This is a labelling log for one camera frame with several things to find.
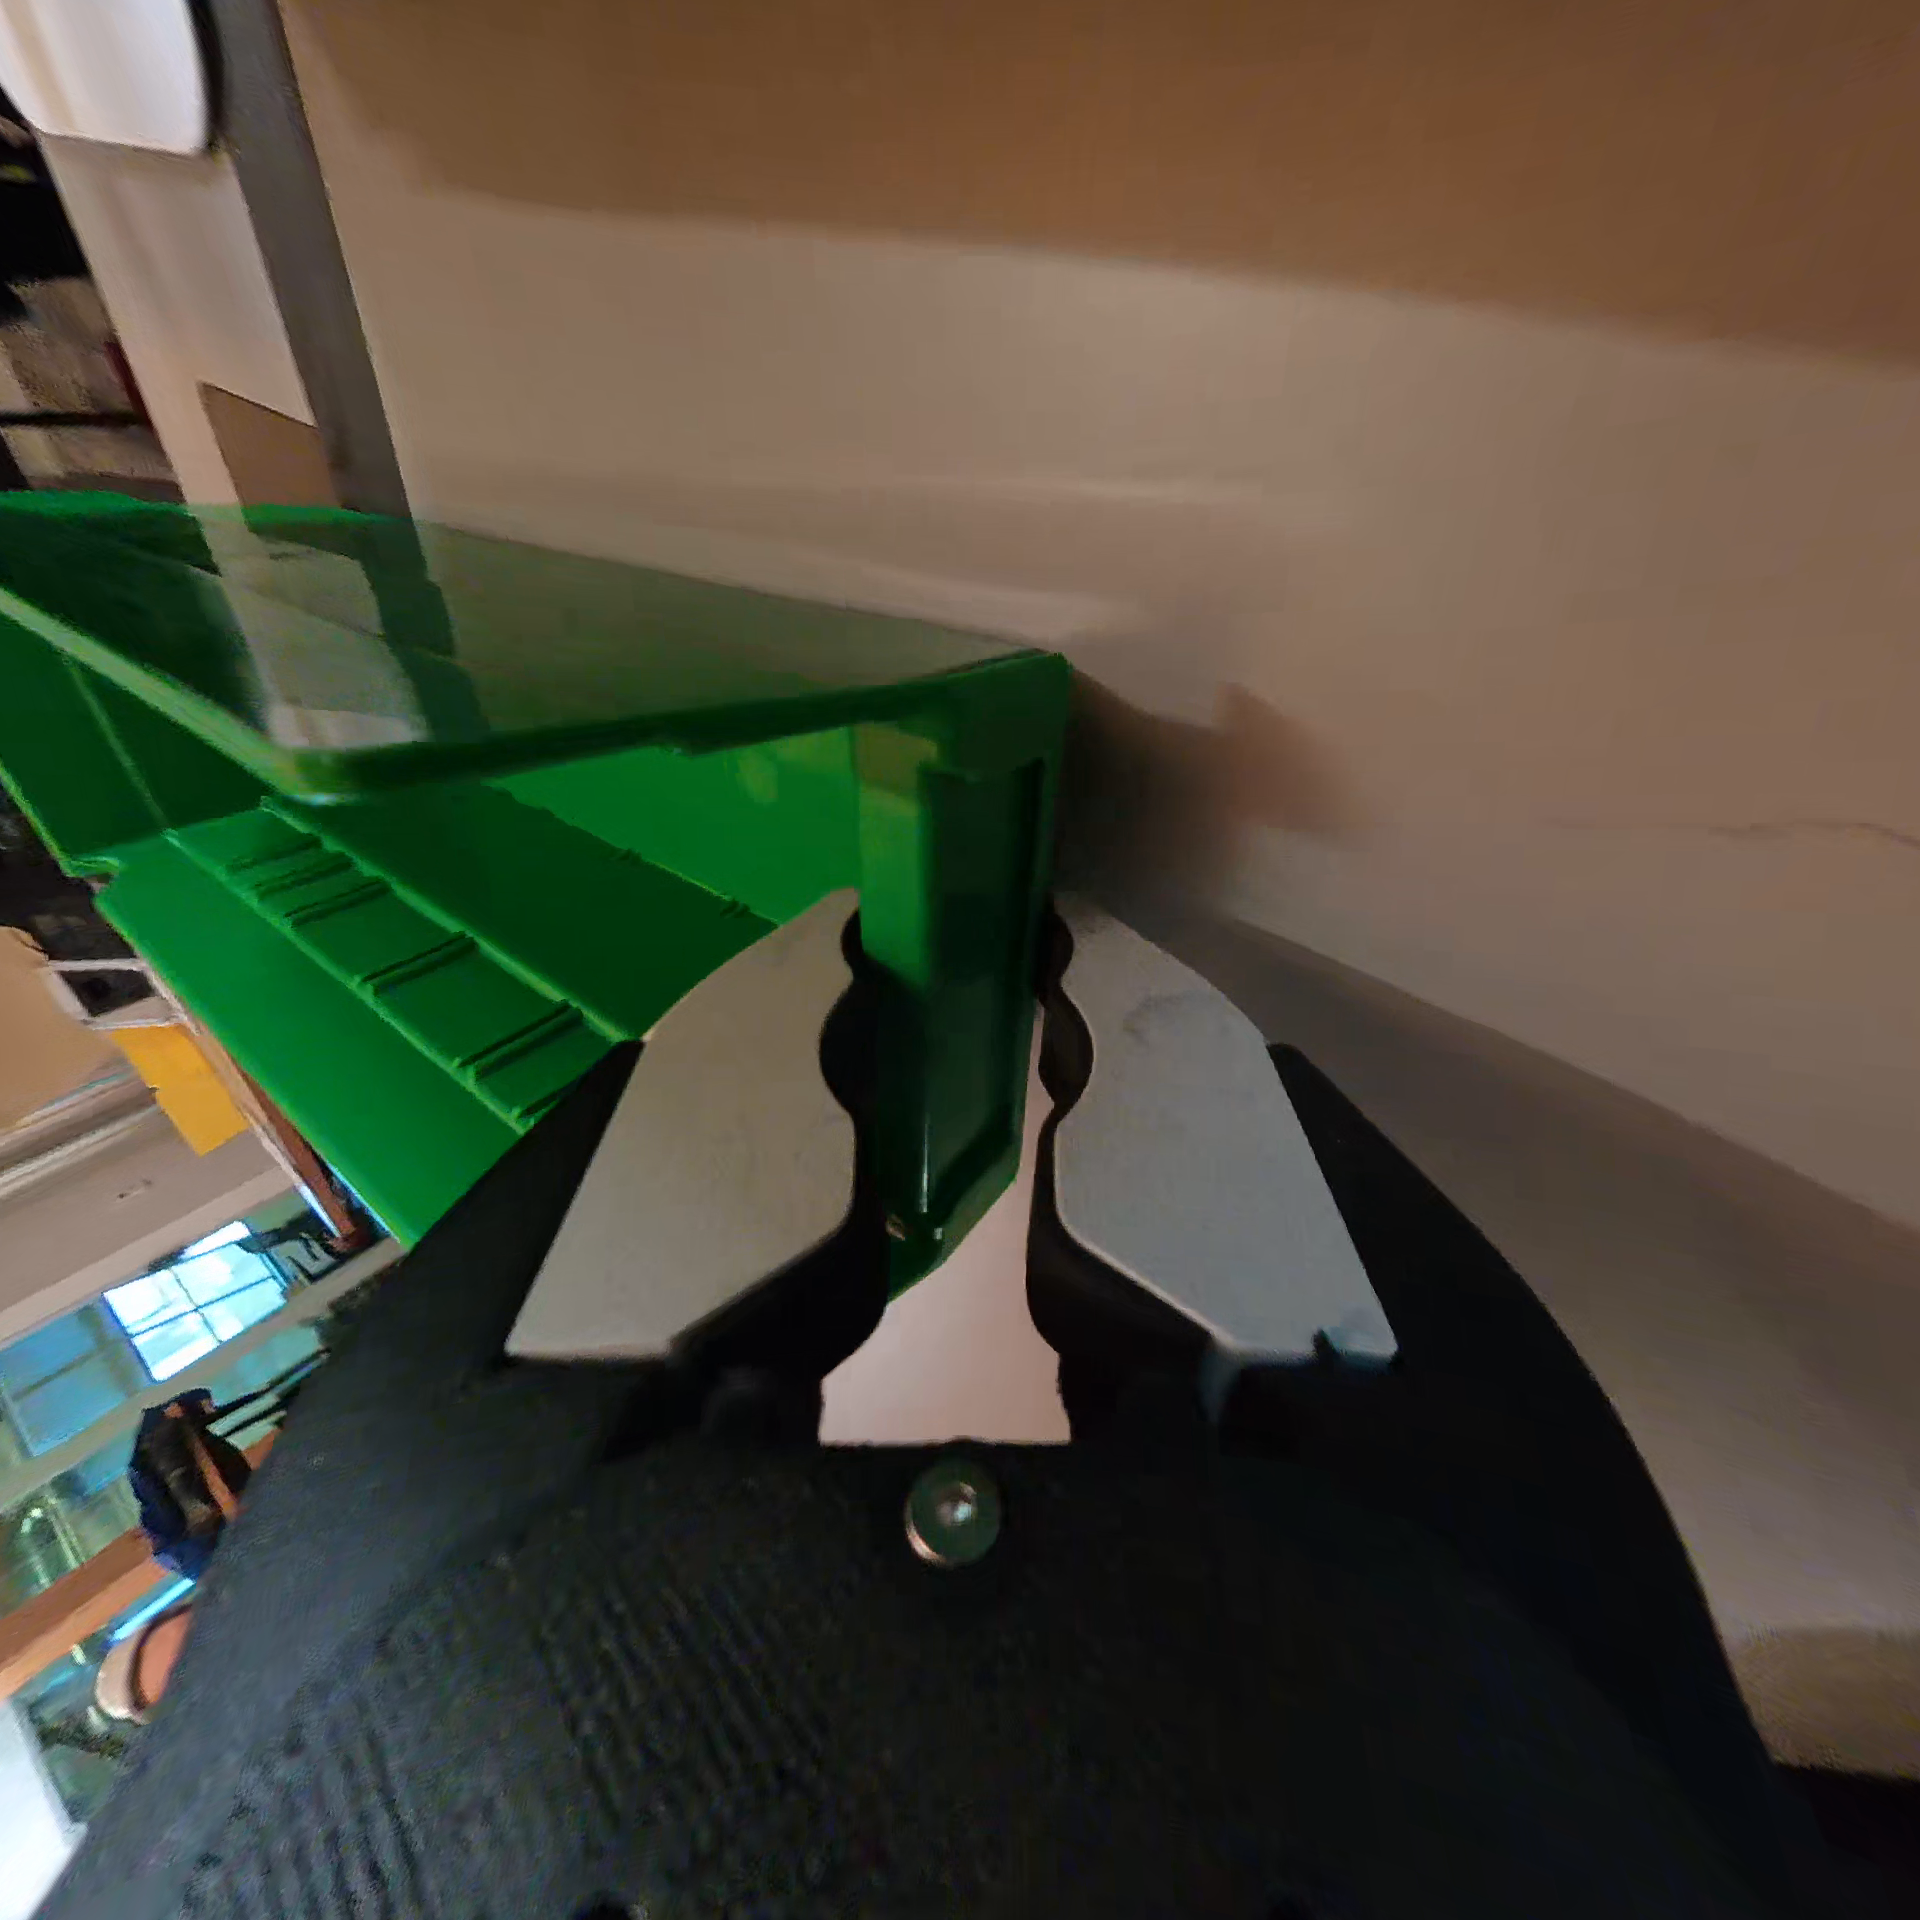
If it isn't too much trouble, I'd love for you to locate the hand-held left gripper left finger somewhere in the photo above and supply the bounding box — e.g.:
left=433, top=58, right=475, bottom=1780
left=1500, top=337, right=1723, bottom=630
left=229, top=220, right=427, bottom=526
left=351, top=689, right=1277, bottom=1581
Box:
left=503, top=888, right=886, bottom=1365

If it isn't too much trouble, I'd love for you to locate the green plastic bin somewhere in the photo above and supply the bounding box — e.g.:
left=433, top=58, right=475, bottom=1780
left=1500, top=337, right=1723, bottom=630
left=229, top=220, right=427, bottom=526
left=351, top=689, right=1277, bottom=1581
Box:
left=0, top=486, right=1077, bottom=1306

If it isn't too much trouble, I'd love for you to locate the dark desk divider strip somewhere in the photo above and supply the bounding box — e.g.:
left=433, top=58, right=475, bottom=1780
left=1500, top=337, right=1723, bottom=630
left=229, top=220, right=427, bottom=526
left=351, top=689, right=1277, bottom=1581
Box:
left=201, top=0, right=423, bottom=528

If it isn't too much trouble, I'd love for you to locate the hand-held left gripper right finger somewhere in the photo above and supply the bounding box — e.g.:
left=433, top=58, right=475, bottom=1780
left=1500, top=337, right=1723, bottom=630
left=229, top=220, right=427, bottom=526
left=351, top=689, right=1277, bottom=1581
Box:
left=1028, top=900, right=1400, bottom=1369

